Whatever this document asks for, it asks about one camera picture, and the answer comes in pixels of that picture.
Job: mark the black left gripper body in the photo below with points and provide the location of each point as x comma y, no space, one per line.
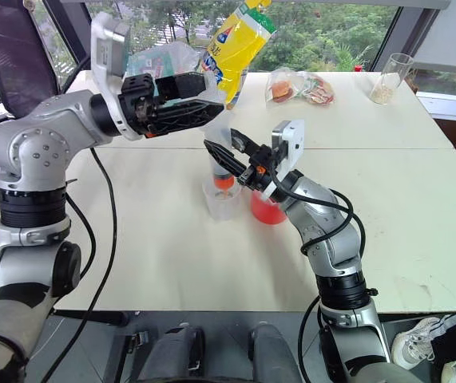
137,103

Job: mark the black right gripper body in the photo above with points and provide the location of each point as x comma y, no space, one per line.
259,169

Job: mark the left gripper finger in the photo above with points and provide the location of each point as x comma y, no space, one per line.
181,85
187,113

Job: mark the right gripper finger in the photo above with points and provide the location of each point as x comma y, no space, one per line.
243,141
227,159

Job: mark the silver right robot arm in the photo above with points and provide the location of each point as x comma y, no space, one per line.
331,239

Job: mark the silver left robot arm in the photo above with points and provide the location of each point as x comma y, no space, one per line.
48,131

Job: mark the plastic cup with red liquid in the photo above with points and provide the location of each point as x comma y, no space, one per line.
266,211

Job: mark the clear plastic measuring cup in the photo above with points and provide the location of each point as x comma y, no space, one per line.
223,205

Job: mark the clear crumpled plastic bag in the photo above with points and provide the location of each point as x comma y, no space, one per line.
171,58

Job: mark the yellow snack bag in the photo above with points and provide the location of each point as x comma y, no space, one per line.
241,40

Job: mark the clear bag of toy food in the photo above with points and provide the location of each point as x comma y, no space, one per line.
299,88

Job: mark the black mesh office chair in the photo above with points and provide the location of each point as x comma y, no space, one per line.
16,52

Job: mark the tall glass with grains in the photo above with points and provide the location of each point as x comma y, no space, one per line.
389,84

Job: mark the dark rounded shape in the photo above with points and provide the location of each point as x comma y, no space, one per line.
271,355
171,355

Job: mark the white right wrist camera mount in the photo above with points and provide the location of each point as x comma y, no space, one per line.
289,143

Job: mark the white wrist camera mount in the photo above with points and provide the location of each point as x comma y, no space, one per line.
289,143
105,48

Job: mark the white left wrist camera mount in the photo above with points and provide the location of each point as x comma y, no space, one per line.
105,48

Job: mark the black window frame post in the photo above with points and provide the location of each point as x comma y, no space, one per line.
405,28

